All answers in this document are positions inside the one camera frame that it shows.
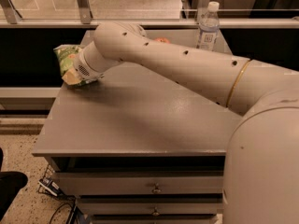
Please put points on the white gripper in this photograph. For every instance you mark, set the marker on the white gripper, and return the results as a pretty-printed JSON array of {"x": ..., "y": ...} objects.
[{"x": 81, "y": 68}]

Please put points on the green jalapeno chip bag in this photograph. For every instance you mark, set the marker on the green jalapeno chip bag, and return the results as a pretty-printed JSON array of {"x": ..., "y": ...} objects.
[{"x": 66, "y": 55}]

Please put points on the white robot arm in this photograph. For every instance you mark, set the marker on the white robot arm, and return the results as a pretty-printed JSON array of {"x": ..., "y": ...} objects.
[{"x": 261, "y": 169}]

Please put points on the metal window railing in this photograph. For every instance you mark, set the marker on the metal window railing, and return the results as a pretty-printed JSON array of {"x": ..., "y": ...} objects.
[{"x": 89, "y": 13}]

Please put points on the grey drawer cabinet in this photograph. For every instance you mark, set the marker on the grey drawer cabinet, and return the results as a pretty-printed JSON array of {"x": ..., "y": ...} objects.
[{"x": 120, "y": 124}]

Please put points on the red apple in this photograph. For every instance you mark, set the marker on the red apple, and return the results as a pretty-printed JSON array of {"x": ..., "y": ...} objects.
[{"x": 162, "y": 39}]

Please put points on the blue white power strip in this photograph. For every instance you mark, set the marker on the blue white power strip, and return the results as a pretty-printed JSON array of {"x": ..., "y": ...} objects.
[{"x": 49, "y": 185}]

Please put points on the black object at left edge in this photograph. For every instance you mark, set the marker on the black object at left edge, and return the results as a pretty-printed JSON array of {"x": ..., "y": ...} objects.
[{"x": 10, "y": 184}]

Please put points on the grey drawer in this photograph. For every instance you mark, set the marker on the grey drawer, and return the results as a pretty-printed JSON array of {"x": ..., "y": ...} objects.
[
  {"x": 158, "y": 220},
  {"x": 136, "y": 184},
  {"x": 167, "y": 206}
]

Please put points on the clear plastic water bottle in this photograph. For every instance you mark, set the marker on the clear plastic water bottle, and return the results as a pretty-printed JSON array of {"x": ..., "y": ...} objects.
[{"x": 208, "y": 27}]

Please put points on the top grey drawer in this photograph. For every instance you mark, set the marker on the top grey drawer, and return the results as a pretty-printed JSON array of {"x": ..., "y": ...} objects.
[{"x": 136, "y": 184}]

